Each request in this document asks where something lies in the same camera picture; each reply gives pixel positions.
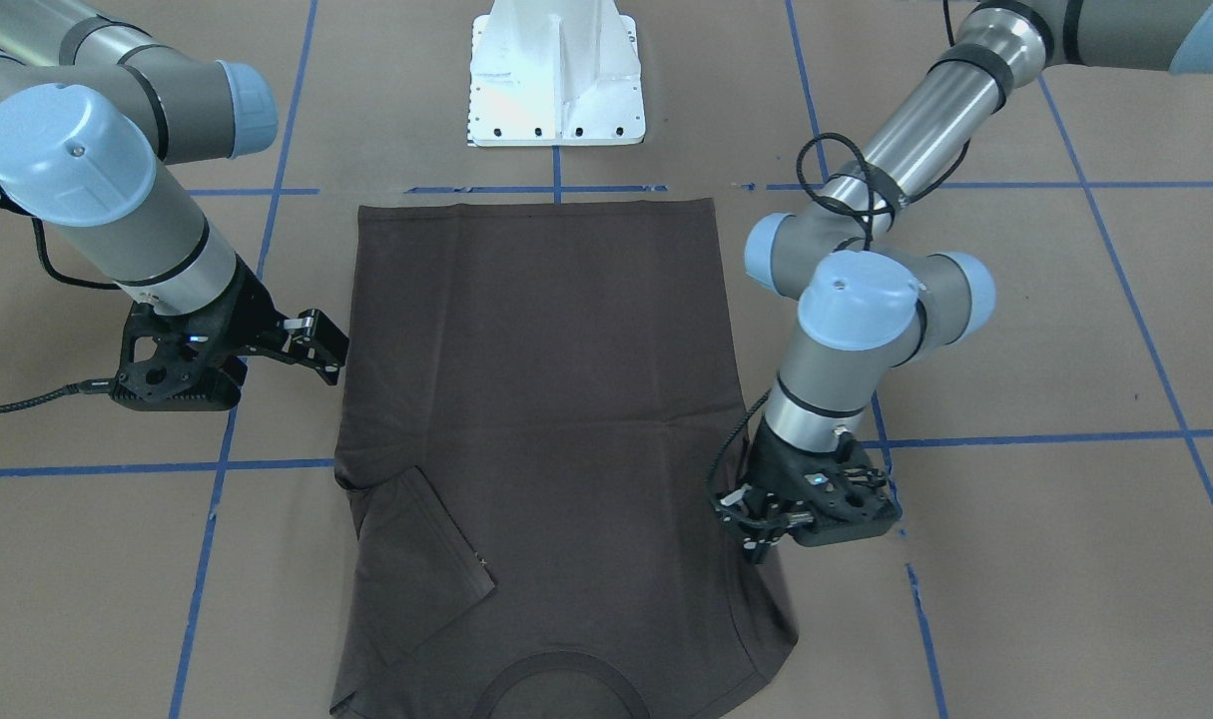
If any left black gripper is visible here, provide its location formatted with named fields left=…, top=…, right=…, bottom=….
left=714, top=420, right=858, bottom=565

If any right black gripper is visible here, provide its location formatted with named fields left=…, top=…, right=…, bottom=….
left=147, top=268, right=351, bottom=386

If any dark brown t-shirt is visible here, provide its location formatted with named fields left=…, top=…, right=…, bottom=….
left=330, top=199, right=797, bottom=718

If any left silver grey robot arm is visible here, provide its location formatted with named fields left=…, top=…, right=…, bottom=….
left=784, top=67, right=1213, bottom=586

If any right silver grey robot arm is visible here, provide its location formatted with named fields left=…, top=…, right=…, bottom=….
left=0, top=1, right=347, bottom=403

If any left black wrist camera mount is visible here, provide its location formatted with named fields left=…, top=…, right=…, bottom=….
left=788, top=464, right=902, bottom=547

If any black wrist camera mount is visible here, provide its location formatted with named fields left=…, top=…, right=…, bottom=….
left=109, top=306, right=247, bottom=412
left=788, top=464, right=902, bottom=547

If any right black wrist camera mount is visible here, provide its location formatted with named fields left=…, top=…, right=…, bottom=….
left=109, top=306, right=247, bottom=412

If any white metal camera stand base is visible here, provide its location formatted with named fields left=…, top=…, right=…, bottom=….
left=466, top=1, right=647, bottom=149

